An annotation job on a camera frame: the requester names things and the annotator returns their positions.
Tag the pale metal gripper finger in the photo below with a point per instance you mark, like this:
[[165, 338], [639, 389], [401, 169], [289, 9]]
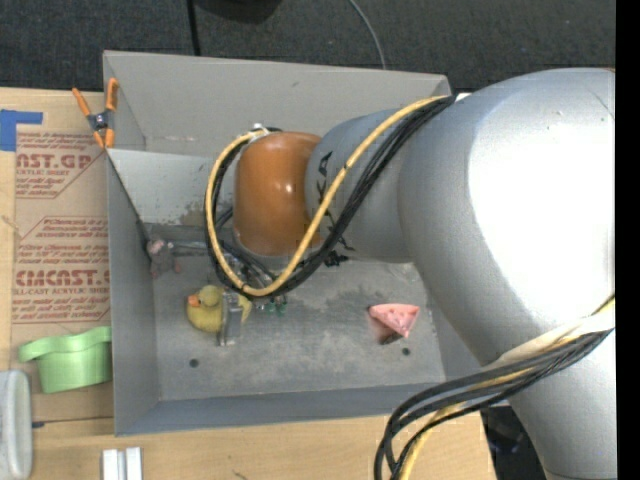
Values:
[[230, 318]]

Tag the yellow rubber duck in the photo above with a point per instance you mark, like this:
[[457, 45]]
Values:
[[207, 310]]

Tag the grey metal bin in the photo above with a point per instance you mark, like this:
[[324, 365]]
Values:
[[300, 363]]

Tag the grey toy mouse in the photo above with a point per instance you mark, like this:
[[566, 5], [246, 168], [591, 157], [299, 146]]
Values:
[[161, 258]]

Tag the pink wedge toy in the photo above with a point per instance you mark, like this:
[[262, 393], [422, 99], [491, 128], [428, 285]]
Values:
[[395, 318]]

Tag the light green plastic cup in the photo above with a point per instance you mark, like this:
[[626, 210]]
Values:
[[70, 363]]

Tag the brown cardboard board red print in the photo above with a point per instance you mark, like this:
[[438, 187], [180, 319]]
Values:
[[55, 248]]

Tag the pale grey plastic container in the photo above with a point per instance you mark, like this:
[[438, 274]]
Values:
[[14, 423]]

